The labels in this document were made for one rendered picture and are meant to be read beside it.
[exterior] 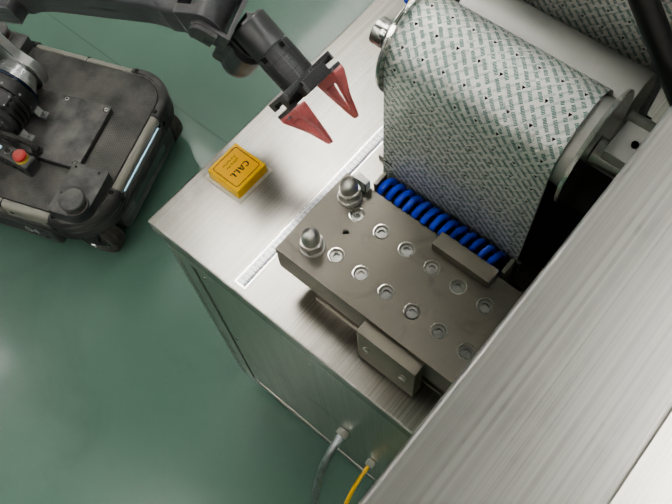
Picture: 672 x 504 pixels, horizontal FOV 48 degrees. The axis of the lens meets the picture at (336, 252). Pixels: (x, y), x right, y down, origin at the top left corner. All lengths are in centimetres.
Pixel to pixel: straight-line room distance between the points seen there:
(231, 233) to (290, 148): 18
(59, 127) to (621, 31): 164
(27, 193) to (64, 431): 65
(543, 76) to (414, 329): 37
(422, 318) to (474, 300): 8
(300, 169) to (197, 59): 142
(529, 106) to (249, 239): 55
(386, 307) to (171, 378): 120
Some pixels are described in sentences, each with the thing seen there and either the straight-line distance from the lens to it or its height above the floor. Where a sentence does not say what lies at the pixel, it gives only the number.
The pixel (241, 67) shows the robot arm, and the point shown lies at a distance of 116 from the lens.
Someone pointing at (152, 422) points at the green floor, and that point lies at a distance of 212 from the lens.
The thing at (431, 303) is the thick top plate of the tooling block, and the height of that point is 103.
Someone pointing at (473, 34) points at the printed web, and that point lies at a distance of 90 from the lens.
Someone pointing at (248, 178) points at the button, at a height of 92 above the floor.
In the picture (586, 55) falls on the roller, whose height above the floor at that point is 123.
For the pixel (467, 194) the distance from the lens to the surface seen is 102.
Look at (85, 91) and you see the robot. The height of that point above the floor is 24.
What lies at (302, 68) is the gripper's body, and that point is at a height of 114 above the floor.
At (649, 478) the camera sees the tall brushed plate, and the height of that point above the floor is 144.
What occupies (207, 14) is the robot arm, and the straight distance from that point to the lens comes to 107.
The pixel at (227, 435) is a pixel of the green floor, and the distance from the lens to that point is 207.
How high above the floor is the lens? 199
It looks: 65 degrees down
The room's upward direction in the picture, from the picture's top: 7 degrees counter-clockwise
